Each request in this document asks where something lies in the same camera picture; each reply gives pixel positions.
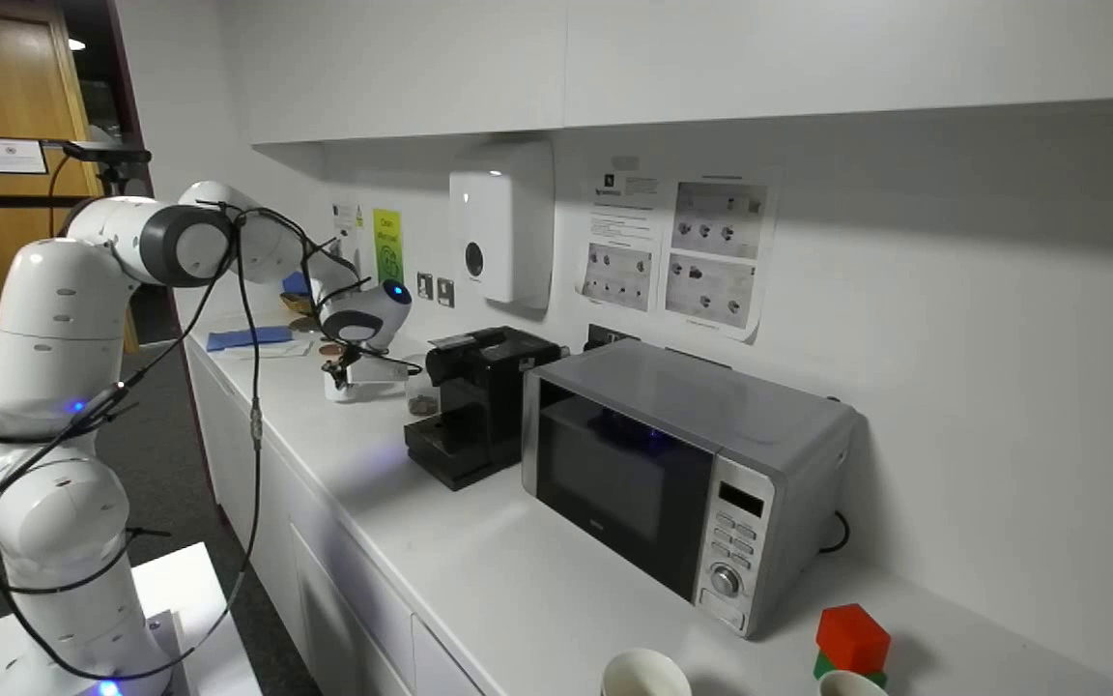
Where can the white base cabinet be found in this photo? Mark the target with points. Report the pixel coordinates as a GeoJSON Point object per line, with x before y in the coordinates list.
{"type": "Point", "coordinates": [289, 542]}

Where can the paper sheet with text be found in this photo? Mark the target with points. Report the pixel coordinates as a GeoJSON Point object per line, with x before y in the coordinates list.
{"type": "Point", "coordinates": [623, 207]}

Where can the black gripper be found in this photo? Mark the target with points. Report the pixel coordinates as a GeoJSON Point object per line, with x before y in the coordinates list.
{"type": "Point", "coordinates": [345, 350]}

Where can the wooden door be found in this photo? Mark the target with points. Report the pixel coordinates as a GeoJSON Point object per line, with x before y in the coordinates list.
{"type": "Point", "coordinates": [17, 63]}

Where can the white bowl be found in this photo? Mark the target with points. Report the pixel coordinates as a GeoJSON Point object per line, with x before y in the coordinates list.
{"type": "Point", "coordinates": [643, 675]}

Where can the white mug with dark rim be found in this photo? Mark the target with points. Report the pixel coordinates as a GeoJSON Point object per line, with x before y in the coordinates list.
{"type": "Point", "coordinates": [388, 381]}

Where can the black coffee maker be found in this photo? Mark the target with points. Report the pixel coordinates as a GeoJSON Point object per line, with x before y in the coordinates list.
{"type": "Point", "coordinates": [494, 387]}

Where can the blue flat item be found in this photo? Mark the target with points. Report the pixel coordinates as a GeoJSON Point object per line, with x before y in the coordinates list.
{"type": "Point", "coordinates": [249, 337]}

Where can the white robot base platform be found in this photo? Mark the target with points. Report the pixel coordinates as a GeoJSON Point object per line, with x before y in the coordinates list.
{"type": "Point", "coordinates": [195, 622]}

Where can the white door sign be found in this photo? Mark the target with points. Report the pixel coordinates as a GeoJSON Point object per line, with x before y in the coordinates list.
{"type": "Point", "coordinates": [10, 158]}

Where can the green wall poster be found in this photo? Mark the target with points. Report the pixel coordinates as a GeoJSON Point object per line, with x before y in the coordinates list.
{"type": "Point", "coordinates": [388, 247]}

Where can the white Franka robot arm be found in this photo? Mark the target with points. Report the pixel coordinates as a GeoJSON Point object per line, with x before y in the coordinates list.
{"type": "Point", "coordinates": [60, 333]}

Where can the white wall socket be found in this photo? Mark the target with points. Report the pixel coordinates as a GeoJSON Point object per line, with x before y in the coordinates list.
{"type": "Point", "coordinates": [345, 219]}

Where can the black camera on stand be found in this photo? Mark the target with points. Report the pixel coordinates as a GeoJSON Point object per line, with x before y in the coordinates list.
{"type": "Point", "coordinates": [106, 151]}

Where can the green block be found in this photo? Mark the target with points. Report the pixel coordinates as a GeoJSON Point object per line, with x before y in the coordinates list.
{"type": "Point", "coordinates": [825, 668]}

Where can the silver microwave oven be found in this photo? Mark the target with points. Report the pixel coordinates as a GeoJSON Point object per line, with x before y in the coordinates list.
{"type": "Point", "coordinates": [658, 399]}

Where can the white wall cabinet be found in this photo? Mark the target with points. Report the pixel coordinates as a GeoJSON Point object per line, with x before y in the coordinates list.
{"type": "Point", "coordinates": [714, 52]}

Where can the white paper towel dispenser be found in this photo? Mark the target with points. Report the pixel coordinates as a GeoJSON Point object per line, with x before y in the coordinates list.
{"type": "Point", "coordinates": [494, 219]}

